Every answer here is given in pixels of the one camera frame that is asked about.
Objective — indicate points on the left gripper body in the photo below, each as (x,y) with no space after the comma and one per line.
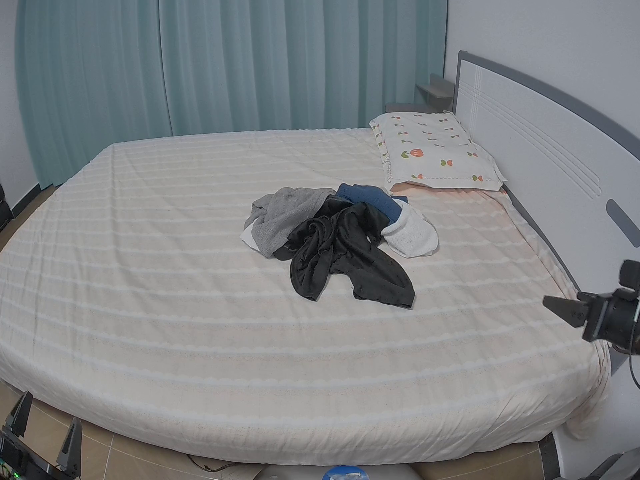
(20,460)

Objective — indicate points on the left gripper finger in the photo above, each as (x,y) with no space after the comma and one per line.
(21,415)
(71,445)

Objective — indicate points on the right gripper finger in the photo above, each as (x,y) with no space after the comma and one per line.
(567,310)

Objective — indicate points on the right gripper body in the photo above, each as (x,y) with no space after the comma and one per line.
(617,318)

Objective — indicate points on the black T-shirt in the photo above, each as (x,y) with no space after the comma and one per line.
(350,253)

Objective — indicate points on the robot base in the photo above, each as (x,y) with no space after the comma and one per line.
(300,473)

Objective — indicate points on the bed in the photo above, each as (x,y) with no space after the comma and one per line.
(200,268)

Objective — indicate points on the pile of clothes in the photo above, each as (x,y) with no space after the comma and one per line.
(285,218)

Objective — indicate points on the white printed pillow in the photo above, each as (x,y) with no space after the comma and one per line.
(435,150)

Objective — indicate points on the grey bedside table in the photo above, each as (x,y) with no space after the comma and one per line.
(430,95)

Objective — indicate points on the blue-green curtain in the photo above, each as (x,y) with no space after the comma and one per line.
(95,68)
(300,48)

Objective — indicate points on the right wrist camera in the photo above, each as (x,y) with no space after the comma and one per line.
(631,275)

